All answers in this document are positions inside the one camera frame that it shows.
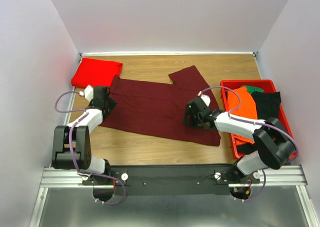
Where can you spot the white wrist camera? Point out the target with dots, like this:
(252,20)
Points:
(206,99)
(87,93)

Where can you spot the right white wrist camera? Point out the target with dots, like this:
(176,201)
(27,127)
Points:
(206,99)

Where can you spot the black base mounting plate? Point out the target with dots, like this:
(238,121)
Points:
(170,180)

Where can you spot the folded red t shirt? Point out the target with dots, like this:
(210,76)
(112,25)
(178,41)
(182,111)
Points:
(96,73)

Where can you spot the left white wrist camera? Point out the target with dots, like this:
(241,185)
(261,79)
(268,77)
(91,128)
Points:
(87,93)

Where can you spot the black t shirt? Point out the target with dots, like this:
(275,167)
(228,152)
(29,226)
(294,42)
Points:
(267,106)

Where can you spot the maroon t shirt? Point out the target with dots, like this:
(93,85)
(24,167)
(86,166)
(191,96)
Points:
(158,109)

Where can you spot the aluminium frame rail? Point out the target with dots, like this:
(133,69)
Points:
(287,175)

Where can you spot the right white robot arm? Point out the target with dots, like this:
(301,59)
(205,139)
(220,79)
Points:
(273,144)

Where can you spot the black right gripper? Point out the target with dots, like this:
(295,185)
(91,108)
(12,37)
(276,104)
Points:
(189,113)

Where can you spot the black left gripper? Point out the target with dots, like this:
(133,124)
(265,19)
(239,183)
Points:
(110,105)

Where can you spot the green t shirt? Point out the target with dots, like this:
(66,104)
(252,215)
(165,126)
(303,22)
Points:
(251,89)

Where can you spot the orange t shirt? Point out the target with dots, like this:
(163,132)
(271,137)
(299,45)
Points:
(247,109)

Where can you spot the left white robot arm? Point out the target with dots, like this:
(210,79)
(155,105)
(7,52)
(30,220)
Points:
(71,142)

